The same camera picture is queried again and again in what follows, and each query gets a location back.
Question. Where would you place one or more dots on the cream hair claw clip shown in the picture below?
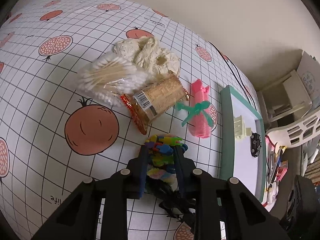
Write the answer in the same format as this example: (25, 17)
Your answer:
(240, 130)

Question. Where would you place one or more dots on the clutter of stationery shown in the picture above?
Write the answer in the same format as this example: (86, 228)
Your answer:
(276, 170)

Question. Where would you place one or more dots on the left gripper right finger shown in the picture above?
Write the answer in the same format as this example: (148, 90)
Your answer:
(227, 201)

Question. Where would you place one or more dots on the black toy car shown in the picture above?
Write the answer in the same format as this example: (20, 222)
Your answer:
(255, 144)

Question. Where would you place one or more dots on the pomegranate grid tablecloth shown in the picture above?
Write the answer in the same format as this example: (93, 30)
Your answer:
(43, 45)

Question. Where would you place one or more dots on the cotton swab bag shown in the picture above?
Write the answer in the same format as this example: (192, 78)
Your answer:
(109, 77)

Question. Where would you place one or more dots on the cream knitted cloth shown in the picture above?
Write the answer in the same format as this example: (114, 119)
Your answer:
(147, 53)

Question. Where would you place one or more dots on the green ribbon bow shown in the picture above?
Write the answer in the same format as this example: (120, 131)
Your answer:
(199, 108)

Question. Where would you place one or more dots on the white booklet on shelf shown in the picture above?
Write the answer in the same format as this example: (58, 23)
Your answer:
(308, 71)

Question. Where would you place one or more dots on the brown snack packet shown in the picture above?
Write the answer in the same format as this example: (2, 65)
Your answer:
(151, 102)

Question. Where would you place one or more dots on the teal rimmed white tray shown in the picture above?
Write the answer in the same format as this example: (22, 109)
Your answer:
(236, 160)

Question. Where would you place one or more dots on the white lattice chair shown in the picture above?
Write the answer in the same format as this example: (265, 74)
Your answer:
(296, 133)

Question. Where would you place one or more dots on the black action figure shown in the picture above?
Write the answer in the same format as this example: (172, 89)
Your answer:
(172, 202)

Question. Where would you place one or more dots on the pink hair roller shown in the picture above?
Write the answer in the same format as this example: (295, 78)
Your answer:
(199, 128)

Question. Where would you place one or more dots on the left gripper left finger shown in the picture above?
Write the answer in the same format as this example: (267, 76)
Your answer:
(98, 205)

